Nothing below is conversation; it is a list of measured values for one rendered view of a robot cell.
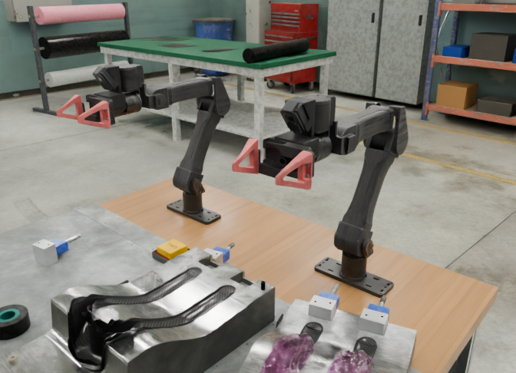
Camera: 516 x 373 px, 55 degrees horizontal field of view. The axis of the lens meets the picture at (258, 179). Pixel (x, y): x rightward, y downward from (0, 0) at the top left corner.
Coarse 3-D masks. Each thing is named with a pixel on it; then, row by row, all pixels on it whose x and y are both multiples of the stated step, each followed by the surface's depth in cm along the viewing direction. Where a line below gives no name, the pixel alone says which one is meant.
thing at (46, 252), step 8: (40, 240) 133; (56, 240) 136; (64, 240) 136; (72, 240) 139; (40, 248) 130; (48, 248) 130; (56, 248) 133; (64, 248) 135; (40, 256) 131; (48, 256) 131; (56, 256) 133; (48, 264) 131
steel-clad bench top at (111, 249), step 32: (32, 224) 154; (64, 224) 154; (96, 224) 154; (128, 224) 154; (0, 256) 136; (32, 256) 136; (64, 256) 136; (96, 256) 136; (128, 256) 136; (0, 288) 122; (32, 288) 122; (64, 288) 122; (32, 320) 110; (0, 352) 101
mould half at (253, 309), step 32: (192, 256) 119; (96, 288) 101; (128, 288) 107; (192, 288) 107; (256, 288) 106; (64, 320) 93; (224, 320) 97; (256, 320) 105; (32, 352) 92; (64, 352) 92; (128, 352) 82; (160, 352) 85; (192, 352) 91; (224, 352) 99
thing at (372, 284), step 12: (324, 264) 131; (336, 264) 131; (348, 264) 122; (360, 264) 122; (336, 276) 125; (348, 276) 123; (360, 276) 123; (372, 276) 125; (360, 288) 121; (372, 288) 120; (384, 288) 120
